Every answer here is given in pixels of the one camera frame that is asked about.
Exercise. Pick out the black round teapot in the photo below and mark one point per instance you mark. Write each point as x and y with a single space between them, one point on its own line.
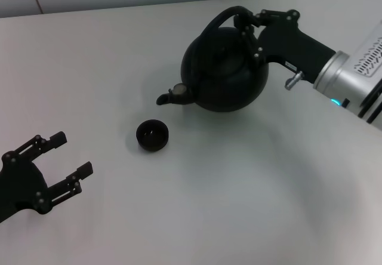
226 92

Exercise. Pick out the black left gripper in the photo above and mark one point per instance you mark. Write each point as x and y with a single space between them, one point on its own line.
21 184

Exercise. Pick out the small dark teacup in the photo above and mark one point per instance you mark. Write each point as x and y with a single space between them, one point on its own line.
152 144

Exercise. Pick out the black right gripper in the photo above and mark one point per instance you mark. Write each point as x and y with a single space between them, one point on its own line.
289 44

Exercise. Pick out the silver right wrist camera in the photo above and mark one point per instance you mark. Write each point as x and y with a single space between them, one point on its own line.
370 59

